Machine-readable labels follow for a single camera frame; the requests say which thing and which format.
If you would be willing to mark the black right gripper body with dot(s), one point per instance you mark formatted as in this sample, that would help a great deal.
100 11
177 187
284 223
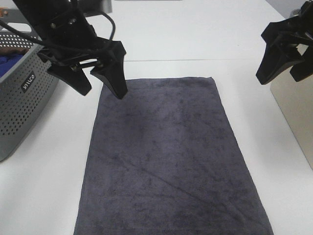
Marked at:
298 29

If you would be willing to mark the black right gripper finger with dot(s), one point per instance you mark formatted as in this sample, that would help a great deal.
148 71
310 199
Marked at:
280 53
304 69

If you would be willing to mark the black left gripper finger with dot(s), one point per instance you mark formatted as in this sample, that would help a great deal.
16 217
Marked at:
76 79
111 71

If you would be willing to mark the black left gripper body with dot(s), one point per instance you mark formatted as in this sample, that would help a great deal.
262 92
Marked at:
64 30

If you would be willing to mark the dark grey towel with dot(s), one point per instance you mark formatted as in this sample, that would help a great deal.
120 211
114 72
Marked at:
164 161

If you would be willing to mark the beige fabric bin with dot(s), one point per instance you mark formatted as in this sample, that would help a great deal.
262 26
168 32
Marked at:
295 100

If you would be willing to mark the grey perforated plastic basket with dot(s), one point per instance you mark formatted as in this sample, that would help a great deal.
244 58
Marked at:
25 89

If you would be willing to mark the brown cloth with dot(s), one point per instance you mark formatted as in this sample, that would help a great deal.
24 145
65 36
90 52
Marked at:
13 50

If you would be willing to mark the blue cloth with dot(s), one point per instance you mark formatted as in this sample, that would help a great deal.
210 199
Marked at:
7 62

